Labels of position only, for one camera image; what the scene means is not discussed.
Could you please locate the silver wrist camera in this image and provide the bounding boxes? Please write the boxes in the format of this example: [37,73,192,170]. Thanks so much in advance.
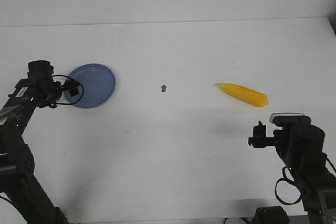
[269,112,311,127]
[50,65,55,75]

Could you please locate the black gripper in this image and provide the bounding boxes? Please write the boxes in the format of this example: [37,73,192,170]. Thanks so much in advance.
[51,79,79,97]
[248,121,277,148]

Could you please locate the yellow corn cob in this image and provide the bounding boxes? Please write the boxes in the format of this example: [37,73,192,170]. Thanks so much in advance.
[217,83,269,108]

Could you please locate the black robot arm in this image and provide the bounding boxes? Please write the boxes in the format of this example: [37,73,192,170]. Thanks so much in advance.
[1,60,84,223]
[248,117,335,223]

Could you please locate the blue round plate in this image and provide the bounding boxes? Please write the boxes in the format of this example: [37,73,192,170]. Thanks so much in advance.
[64,63,116,109]

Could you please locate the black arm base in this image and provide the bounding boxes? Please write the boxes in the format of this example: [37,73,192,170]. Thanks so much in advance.
[252,206,290,224]

